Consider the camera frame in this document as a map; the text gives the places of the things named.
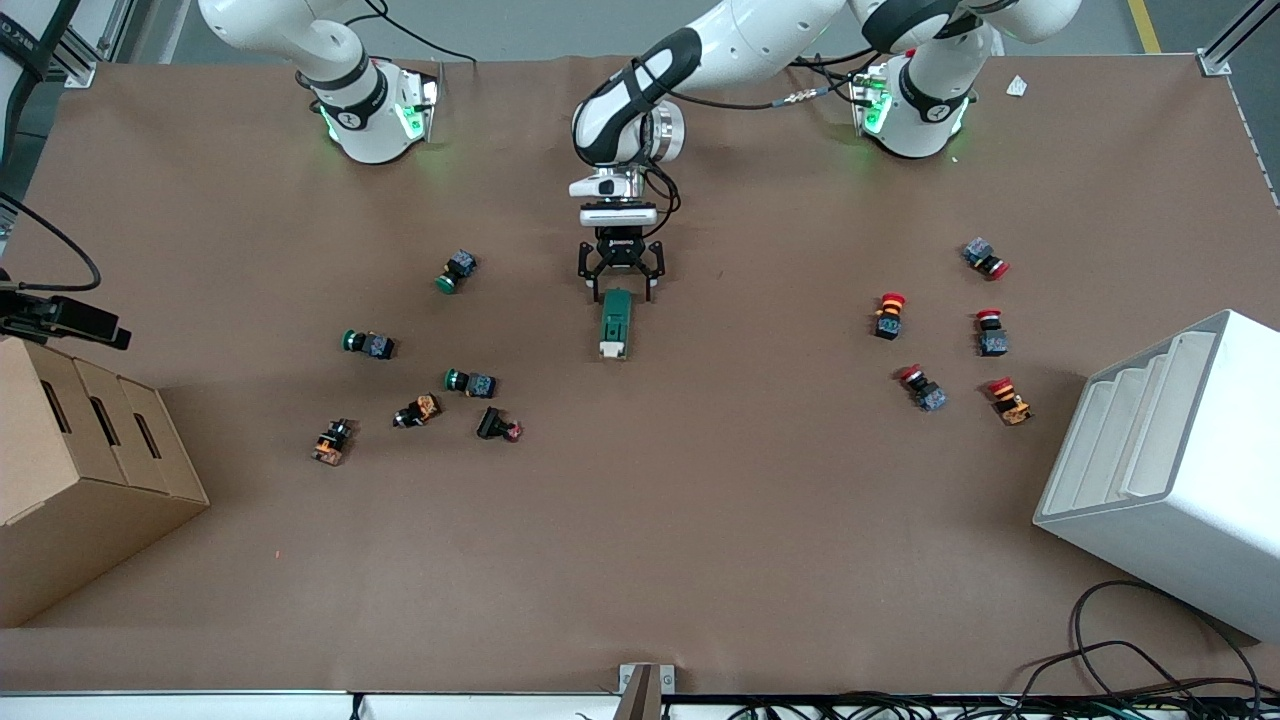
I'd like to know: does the green load switch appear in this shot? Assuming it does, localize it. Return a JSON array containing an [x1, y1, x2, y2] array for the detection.
[[598, 288, 634, 360]]

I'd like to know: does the brown cardboard box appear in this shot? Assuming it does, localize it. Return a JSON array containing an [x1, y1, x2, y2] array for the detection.
[[0, 334, 211, 629]]

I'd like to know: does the brown paper table cover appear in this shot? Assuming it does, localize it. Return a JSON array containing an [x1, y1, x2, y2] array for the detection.
[[0, 53, 1280, 694]]

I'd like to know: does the white stepped storage rack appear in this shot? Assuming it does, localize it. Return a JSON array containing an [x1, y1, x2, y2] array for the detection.
[[1033, 309, 1280, 643]]

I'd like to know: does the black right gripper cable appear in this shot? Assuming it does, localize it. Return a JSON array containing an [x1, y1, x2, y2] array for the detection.
[[0, 188, 103, 294]]

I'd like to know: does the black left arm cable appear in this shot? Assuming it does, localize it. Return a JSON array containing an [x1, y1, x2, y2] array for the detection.
[[672, 84, 863, 112]]

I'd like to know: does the aluminium frame profile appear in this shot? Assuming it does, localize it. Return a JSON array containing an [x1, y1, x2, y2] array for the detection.
[[1198, 0, 1280, 77], [38, 0, 98, 89]]

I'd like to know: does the black left base cable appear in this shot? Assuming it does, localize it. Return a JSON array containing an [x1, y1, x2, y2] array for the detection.
[[793, 52, 881, 101]]

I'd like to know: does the black base cable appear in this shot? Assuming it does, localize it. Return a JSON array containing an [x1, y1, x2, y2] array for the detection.
[[343, 0, 480, 67], [793, 52, 881, 101]]

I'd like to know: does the black right base cable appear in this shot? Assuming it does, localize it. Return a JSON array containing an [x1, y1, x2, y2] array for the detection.
[[343, 0, 480, 67]]

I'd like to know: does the white table edge rail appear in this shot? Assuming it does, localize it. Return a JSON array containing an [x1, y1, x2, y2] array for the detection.
[[0, 690, 623, 720]]

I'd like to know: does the grey metal table bracket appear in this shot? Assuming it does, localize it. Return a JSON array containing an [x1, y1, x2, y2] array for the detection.
[[618, 663, 676, 720]]

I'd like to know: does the black cable bundle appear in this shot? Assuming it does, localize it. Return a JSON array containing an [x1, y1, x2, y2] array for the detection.
[[730, 690, 1280, 720]]

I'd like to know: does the black looped floor cable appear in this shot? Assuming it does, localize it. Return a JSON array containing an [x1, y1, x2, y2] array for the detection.
[[1018, 580, 1267, 701]]

